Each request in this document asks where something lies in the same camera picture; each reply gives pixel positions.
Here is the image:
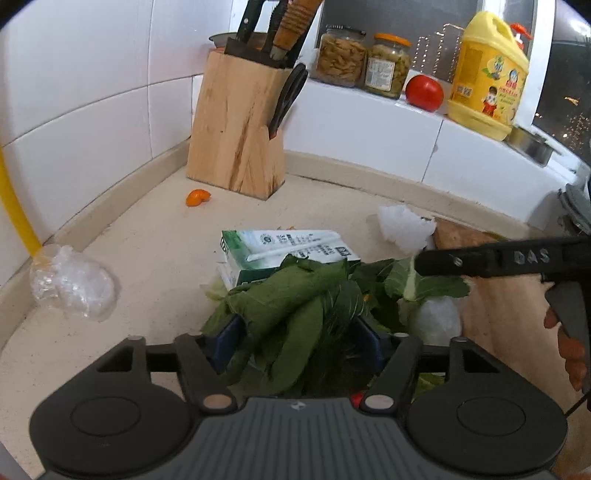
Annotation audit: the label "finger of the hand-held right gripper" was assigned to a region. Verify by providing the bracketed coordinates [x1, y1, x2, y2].
[415, 246, 468, 278]

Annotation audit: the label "black cable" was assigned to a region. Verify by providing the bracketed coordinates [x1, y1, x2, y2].
[560, 391, 591, 417]

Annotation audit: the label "white crumpled plastic bag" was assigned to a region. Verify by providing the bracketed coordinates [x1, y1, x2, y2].
[377, 204, 437, 254]

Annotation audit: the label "red tomato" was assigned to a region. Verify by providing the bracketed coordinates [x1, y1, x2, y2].
[405, 74, 445, 113]

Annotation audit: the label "metal bowl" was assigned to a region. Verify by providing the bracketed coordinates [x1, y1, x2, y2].
[208, 31, 241, 49]

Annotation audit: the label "wooden cutting board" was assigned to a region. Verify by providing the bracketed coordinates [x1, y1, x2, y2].
[433, 219, 591, 480]

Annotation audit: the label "green white carton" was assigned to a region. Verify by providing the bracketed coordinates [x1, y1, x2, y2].
[216, 229, 363, 296]

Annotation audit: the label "green leafy vegetable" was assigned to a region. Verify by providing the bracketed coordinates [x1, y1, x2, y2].
[200, 257, 471, 398]

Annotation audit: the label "black sharpening steel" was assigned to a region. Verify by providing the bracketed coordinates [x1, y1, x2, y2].
[262, 0, 291, 53]

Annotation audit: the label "yellow pipe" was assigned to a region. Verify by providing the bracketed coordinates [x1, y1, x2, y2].
[0, 147, 42, 260]

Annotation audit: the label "crumpled clear plastic wrap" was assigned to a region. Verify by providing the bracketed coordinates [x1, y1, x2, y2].
[29, 244, 117, 320]

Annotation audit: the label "small metal pot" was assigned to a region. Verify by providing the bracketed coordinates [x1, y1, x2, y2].
[505, 124, 562, 167]

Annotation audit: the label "yellow detergent bottle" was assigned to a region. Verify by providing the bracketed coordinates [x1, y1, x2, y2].
[446, 11, 531, 142]

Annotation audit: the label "clear plastic bag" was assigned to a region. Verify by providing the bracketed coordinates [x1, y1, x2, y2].
[408, 297, 463, 347]

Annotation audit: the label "black scissors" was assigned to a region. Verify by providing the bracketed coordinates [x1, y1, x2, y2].
[267, 63, 309, 140]

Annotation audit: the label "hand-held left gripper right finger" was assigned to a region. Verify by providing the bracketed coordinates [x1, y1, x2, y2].
[353, 318, 504, 414]

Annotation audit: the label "wooden handled knife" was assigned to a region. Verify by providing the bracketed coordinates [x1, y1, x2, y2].
[272, 0, 324, 62]

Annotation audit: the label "window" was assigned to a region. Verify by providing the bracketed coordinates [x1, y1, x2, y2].
[314, 0, 591, 154]

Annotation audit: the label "person's right hand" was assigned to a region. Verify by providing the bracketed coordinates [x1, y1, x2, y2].
[544, 308, 588, 391]

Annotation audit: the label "black handled knife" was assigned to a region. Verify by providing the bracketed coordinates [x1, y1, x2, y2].
[236, 0, 268, 45]

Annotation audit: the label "grey pot lid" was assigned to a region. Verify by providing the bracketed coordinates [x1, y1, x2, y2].
[558, 182, 591, 227]

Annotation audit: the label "wooden knife block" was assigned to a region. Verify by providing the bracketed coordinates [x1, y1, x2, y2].
[185, 48, 308, 200]

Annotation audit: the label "glass jar of green pickles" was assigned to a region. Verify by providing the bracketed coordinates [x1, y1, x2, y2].
[364, 32, 412, 100]

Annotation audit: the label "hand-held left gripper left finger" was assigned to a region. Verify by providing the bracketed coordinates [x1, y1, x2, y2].
[95, 318, 247, 414]

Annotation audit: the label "glass jar of pale pickles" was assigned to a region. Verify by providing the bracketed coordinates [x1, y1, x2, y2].
[315, 26, 368, 89]

